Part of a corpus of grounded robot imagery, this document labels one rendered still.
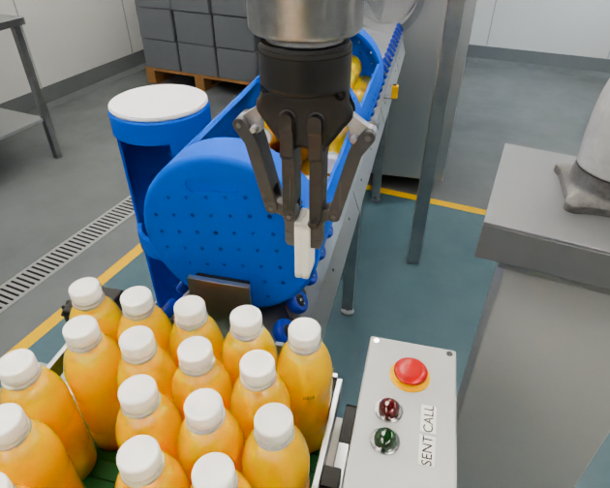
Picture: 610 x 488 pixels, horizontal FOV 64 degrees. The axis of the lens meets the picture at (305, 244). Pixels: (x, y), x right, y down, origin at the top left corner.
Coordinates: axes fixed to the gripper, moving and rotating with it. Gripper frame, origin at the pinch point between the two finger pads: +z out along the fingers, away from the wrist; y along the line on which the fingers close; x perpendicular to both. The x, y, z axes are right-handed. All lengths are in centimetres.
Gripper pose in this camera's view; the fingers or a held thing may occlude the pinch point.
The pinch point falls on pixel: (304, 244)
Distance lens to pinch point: 50.3
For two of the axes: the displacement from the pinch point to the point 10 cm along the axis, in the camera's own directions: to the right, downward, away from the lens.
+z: 0.0, 8.1, 5.9
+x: -2.5, 5.7, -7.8
